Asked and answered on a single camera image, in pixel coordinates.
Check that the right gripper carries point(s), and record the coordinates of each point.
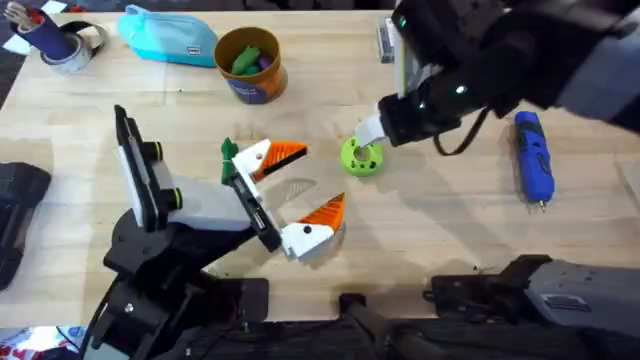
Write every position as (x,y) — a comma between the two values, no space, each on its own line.
(430,112)

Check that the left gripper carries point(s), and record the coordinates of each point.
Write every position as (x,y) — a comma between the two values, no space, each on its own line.
(210,205)

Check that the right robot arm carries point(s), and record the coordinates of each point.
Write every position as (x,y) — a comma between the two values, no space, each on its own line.
(550,50)

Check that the green vegetable toy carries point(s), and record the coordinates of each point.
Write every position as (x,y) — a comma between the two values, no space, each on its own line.
(229,150)

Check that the blue electric screwdriver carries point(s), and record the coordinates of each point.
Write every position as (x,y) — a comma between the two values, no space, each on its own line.
(534,165)

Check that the green disc with holes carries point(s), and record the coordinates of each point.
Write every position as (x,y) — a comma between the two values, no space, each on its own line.
(372,167)

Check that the right wrist flat plate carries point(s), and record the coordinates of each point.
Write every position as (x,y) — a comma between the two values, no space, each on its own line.
(407,65)

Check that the wrist flat plate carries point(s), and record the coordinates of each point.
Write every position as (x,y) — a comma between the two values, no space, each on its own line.
(135,165)
(407,65)

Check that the clear plastic parts box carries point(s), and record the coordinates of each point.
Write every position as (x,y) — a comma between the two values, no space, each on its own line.
(385,40)

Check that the orange and blue toy tub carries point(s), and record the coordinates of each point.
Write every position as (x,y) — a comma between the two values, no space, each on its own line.
(255,90)

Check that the left wrist flat plate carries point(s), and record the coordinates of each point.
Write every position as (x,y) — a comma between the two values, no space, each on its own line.
(135,165)

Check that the teal zip bag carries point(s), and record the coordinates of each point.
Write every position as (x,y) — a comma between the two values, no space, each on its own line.
(165,37)

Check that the grey tape roll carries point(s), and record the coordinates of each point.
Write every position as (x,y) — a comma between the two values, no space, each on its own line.
(95,35)

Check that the black case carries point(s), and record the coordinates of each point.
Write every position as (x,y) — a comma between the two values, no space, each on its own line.
(20,210)

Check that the dark blue pen cup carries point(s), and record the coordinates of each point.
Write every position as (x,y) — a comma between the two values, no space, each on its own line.
(47,35)

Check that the black rail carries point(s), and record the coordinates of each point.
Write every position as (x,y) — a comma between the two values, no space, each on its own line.
(300,345)

